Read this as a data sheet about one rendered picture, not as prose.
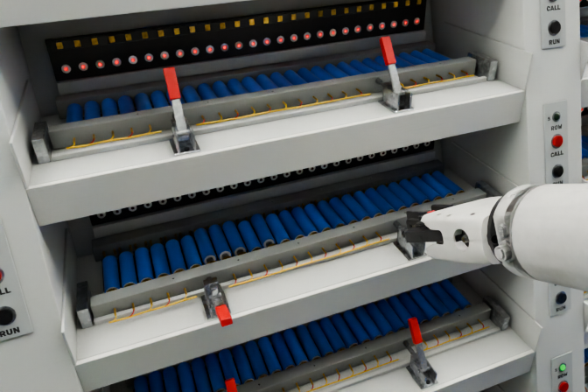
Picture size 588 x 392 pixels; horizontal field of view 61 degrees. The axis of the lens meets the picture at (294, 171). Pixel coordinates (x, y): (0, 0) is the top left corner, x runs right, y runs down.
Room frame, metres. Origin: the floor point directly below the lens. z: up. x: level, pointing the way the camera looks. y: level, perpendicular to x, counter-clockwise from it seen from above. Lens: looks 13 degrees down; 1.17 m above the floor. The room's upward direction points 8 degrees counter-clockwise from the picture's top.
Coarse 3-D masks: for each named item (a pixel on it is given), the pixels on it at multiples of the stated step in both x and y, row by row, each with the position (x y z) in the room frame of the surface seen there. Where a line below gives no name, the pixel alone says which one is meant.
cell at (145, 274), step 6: (138, 252) 0.62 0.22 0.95; (144, 252) 0.62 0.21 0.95; (138, 258) 0.61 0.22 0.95; (144, 258) 0.61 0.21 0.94; (138, 264) 0.60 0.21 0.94; (144, 264) 0.60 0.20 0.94; (150, 264) 0.61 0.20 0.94; (138, 270) 0.59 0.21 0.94; (144, 270) 0.58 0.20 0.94; (150, 270) 0.59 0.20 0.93; (138, 276) 0.58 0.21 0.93; (144, 276) 0.57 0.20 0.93; (150, 276) 0.58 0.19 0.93
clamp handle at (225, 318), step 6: (216, 288) 0.53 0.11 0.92; (216, 294) 0.53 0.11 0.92; (216, 300) 0.52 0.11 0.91; (216, 306) 0.51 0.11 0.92; (222, 306) 0.50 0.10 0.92; (216, 312) 0.49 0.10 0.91; (222, 312) 0.48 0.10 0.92; (228, 312) 0.48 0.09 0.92; (222, 318) 0.47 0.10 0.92; (228, 318) 0.47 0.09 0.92; (222, 324) 0.47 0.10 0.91; (228, 324) 0.47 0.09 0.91
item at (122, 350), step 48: (240, 192) 0.71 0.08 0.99; (288, 192) 0.73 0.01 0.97; (96, 288) 0.59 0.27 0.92; (240, 288) 0.57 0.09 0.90; (288, 288) 0.57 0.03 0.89; (336, 288) 0.56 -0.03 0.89; (384, 288) 0.59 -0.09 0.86; (96, 336) 0.51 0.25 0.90; (144, 336) 0.51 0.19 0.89; (192, 336) 0.51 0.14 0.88; (240, 336) 0.54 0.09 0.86; (96, 384) 0.49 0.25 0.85
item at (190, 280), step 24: (480, 192) 0.71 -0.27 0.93; (384, 216) 0.66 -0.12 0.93; (312, 240) 0.62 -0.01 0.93; (336, 240) 0.63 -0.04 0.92; (360, 240) 0.64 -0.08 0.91; (384, 240) 0.63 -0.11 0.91; (216, 264) 0.58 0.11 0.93; (240, 264) 0.58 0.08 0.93; (264, 264) 0.59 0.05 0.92; (144, 288) 0.55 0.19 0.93; (168, 288) 0.55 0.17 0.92; (192, 288) 0.57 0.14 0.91; (96, 312) 0.53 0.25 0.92; (144, 312) 0.53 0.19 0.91
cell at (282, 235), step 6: (270, 216) 0.68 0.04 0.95; (276, 216) 0.69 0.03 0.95; (270, 222) 0.67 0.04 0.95; (276, 222) 0.67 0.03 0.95; (270, 228) 0.67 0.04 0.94; (276, 228) 0.66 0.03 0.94; (282, 228) 0.65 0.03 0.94; (276, 234) 0.65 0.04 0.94; (282, 234) 0.64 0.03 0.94; (276, 240) 0.64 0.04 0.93; (282, 240) 0.63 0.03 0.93
